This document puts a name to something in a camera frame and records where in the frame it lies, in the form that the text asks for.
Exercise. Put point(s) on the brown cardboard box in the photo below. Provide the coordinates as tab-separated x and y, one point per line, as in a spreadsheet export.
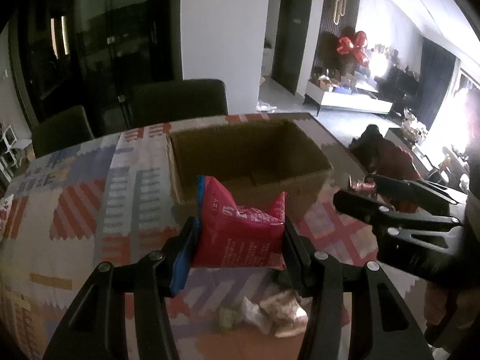
255	161

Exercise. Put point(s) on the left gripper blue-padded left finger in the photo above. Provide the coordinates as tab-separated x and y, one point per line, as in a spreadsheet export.
93	326

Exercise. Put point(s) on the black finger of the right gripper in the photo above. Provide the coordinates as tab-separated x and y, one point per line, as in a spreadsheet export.
405	187

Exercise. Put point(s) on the pink snack packet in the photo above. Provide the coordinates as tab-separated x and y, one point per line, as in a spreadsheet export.
233	235

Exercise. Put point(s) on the white wrapped snack packet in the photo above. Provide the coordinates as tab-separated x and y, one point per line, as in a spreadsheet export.
252	314

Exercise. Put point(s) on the gold clip wall ornament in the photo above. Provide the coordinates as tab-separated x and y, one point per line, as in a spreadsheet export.
340	7

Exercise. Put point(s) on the red foil candy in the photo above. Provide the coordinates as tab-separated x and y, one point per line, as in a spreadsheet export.
366	187

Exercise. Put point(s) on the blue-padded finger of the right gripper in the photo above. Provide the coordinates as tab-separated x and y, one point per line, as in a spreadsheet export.
356	206

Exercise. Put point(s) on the dark dining chair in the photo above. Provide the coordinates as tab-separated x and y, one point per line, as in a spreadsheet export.
177	100
67	129

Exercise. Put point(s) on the red balloon bow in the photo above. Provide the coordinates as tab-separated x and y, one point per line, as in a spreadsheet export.
354	47

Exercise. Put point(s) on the dark glass sliding door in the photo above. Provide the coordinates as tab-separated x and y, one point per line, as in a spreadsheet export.
93	54

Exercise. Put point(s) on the colourful patchwork tablecloth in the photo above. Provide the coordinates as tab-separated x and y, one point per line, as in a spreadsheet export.
110	199

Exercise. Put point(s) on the beige biscuit packet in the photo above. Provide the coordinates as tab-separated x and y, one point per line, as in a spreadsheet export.
289	318

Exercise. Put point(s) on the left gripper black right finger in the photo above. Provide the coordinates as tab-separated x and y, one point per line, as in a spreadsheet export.
383	327

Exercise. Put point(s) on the white tv cabinet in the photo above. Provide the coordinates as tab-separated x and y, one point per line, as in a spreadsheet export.
329	95

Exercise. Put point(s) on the dark interior door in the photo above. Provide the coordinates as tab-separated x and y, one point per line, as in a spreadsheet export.
292	29

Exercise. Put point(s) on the small light green packet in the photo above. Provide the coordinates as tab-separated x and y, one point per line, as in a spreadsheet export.
228	319

